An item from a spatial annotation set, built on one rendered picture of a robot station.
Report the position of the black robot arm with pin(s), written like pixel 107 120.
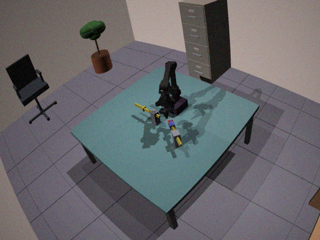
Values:
pixel 165 88

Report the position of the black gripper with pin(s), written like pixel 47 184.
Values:
pixel 169 104

